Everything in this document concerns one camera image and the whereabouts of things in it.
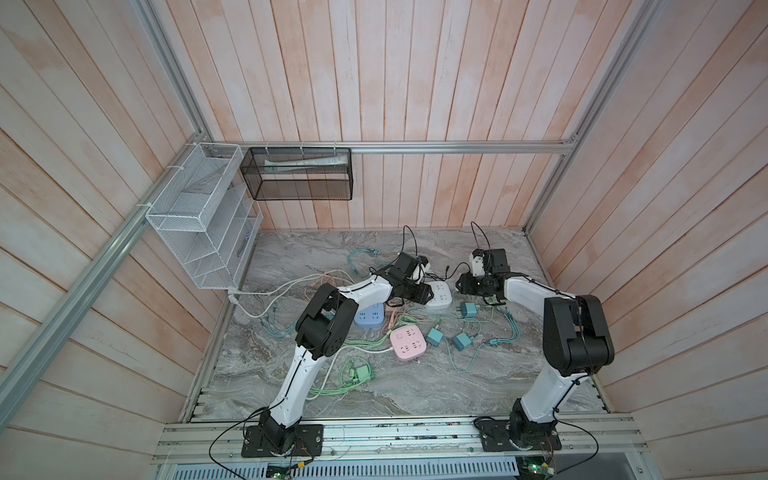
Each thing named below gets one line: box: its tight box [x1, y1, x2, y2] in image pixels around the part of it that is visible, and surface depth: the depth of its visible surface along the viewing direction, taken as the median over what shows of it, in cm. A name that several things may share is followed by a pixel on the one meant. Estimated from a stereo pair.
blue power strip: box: [354, 302, 385, 328], surface depth 95 cm
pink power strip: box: [390, 324, 427, 360], surface depth 90 cm
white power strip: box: [426, 281, 453, 309], surface depth 100 cm
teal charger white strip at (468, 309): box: [460, 302, 477, 317], surface depth 97 cm
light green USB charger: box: [356, 365, 370, 381], surface depth 84 cm
